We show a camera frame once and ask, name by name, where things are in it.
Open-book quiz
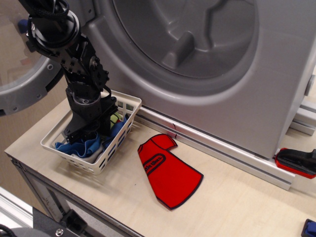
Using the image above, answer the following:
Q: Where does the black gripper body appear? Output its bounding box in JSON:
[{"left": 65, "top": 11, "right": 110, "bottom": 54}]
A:
[{"left": 64, "top": 90, "right": 118, "bottom": 143}]

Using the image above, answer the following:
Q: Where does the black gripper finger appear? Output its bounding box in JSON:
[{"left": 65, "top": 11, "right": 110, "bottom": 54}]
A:
[
  {"left": 75, "top": 132, "right": 98, "bottom": 144},
  {"left": 98, "top": 115, "right": 111, "bottom": 136}
]

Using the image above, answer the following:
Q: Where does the green felt shirt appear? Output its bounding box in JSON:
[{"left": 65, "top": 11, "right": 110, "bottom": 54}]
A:
[{"left": 110, "top": 112, "right": 121, "bottom": 129}]

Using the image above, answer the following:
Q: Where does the white cloth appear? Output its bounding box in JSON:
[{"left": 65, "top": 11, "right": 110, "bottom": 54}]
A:
[{"left": 71, "top": 147, "right": 103, "bottom": 163}]

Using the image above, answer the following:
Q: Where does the white plastic laundry basket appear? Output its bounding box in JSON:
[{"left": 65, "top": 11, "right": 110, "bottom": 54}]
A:
[{"left": 40, "top": 90, "right": 142, "bottom": 175}]

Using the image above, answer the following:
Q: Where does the blue cloth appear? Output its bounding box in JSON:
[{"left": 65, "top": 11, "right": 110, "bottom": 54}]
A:
[{"left": 54, "top": 133, "right": 101, "bottom": 158}]

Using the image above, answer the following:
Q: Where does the blue felt garment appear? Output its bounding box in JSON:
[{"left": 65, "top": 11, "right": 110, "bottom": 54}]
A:
[{"left": 109, "top": 117, "right": 128, "bottom": 139}]

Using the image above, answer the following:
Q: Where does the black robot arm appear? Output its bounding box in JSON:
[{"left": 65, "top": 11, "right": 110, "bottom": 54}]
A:
[{"left": 20, "top": 0, "right": 118, "bottom": 144}]

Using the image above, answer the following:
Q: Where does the grey round machine door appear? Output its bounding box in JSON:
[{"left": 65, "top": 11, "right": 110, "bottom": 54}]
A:
[{"left": 0, "top": 0, "right": 96, "bottom": 117}]

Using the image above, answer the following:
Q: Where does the grey toy washing machine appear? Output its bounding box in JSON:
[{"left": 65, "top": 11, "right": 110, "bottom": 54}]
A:
[{"left": 70, "top": 0, "right": 316, "bottom": 158}]

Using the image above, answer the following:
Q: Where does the red felt dress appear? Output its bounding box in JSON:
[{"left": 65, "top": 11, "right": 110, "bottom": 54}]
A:
[{"left": 138, "top": 134, "right": 203, "bottom": 210}]

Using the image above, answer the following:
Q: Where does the blue clamp behind door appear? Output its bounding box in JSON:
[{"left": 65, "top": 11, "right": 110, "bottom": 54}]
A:
[{"left": 17, "top": 19, "right": 28, "bottom": 34}]

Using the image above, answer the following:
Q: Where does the red and black clamp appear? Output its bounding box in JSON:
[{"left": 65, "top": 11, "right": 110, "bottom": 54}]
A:
[{"left": 275, "top": 148, "right": 316, "bottom": 179}]

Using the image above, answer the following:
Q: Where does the blue clamp at corner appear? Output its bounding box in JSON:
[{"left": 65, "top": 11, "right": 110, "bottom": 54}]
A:
[{"left": 301, "top": 219, "right": 316, "bottom": 237}]

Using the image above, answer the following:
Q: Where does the aluminium table frame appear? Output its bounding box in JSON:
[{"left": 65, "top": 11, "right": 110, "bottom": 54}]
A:
[{"left": 9, "top": 157, "right": 141, "bottom": 237}]

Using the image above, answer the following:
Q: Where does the black bracket with bolt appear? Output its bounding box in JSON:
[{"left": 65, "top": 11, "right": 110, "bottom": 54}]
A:
[{"left": 33, "top": 208, "right": 88, "bottom": 237}]

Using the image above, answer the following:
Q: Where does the black braided cable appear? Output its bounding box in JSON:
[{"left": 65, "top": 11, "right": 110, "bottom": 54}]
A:
[{"left": 0, "top": 223, "right": 15, "bottom": 237}]

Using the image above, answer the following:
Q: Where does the aluminium extrusion rail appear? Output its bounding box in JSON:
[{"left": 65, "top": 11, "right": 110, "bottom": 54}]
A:
[{"left": 66, "top": 75, "right": 316, "bottom": 191}]

